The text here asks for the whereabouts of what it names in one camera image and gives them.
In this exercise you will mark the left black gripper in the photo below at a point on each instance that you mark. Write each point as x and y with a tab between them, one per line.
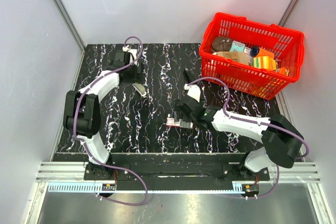
134	80

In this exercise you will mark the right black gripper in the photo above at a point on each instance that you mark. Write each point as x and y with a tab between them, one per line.
176	112

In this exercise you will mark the beige white stapler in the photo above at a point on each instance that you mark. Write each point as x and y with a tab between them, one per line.
140	89

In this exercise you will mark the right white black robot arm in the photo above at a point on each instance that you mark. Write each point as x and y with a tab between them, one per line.
280	139

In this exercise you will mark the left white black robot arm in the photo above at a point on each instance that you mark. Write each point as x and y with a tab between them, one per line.
82	116

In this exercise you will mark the red white staple box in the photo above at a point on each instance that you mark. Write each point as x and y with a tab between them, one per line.
174	120

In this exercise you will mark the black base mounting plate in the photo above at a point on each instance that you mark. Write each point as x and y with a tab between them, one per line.
228	167

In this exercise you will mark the brown round item in basket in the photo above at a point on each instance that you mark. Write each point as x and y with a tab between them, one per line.
221	43

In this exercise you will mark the brown cardboard box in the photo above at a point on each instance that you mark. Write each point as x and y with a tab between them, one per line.
239	57

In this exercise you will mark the teal small box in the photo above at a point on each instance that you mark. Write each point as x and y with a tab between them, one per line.
237	46

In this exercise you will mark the orange bottle dark cap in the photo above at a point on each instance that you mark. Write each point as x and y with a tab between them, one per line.
259	51

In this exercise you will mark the red plastic shopping basket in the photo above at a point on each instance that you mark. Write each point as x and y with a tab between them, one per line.
285	43

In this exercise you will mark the green orange striped package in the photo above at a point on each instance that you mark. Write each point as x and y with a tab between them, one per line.
264	62

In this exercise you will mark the orange small package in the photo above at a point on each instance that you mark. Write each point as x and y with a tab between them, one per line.
283	71

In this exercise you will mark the white toothed strip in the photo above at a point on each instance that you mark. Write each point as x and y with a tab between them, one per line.
154	187

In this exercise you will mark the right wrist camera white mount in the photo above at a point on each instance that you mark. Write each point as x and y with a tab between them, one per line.
193	91

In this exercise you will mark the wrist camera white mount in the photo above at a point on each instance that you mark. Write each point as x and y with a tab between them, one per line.
193	91
133	52

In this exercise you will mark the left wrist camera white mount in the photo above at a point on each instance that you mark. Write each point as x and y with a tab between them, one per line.
133	52

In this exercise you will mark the aluminium frame rail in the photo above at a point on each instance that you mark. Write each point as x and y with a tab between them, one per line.
302	172

